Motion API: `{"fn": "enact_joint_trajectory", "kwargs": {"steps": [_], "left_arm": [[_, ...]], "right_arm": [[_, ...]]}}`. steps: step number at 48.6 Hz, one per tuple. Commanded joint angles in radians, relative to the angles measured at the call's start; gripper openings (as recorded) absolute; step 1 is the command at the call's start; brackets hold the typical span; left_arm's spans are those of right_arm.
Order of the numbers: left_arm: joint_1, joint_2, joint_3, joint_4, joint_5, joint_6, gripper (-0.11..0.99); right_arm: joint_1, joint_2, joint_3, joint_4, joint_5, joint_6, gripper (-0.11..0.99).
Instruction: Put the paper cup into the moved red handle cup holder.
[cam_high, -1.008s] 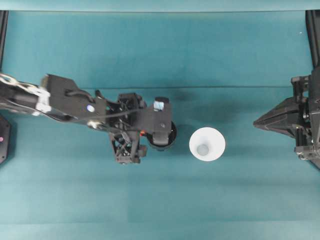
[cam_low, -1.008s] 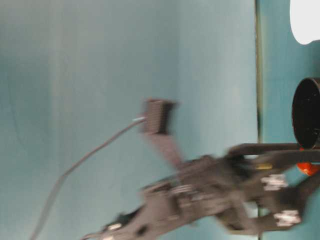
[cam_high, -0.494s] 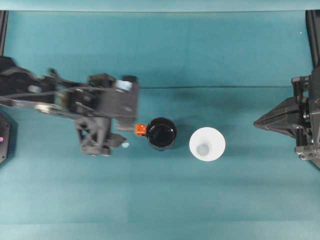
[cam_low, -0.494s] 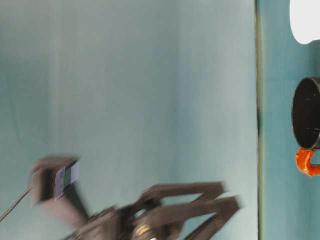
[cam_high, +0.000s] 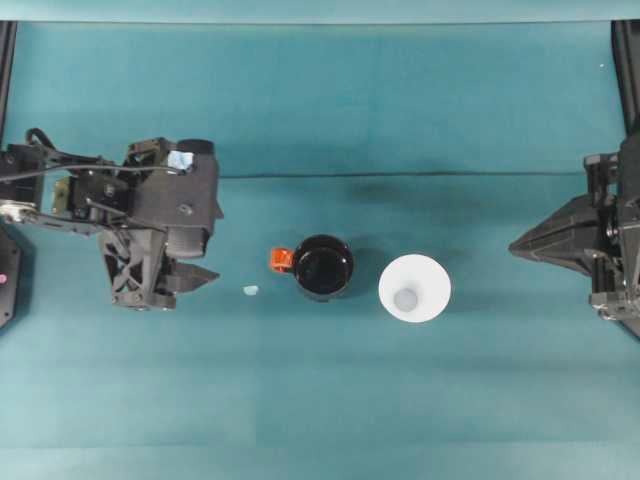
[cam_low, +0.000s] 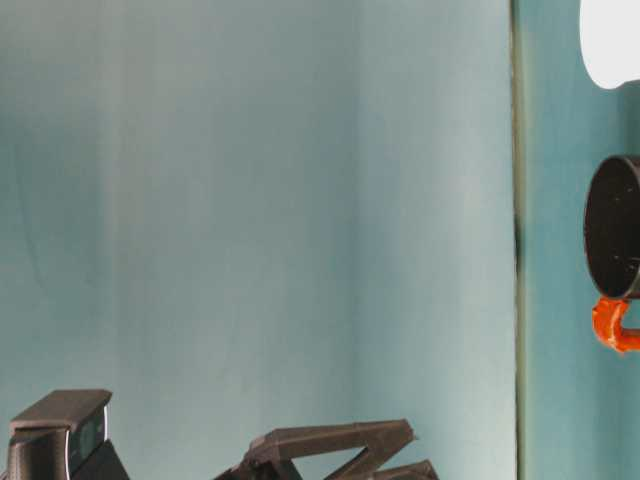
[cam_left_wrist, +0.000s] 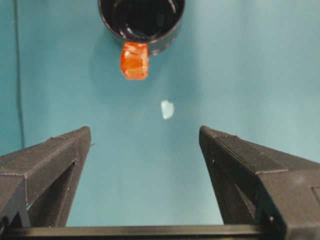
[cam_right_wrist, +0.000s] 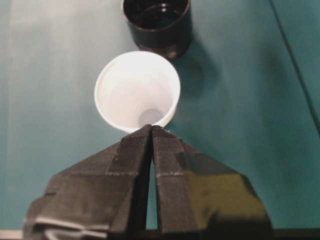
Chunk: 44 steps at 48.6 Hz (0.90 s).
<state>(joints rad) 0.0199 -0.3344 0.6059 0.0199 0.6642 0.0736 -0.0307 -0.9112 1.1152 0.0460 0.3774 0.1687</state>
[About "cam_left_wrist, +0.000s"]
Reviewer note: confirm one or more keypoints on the small white paper scrap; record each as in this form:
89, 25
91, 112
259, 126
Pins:
167, 110

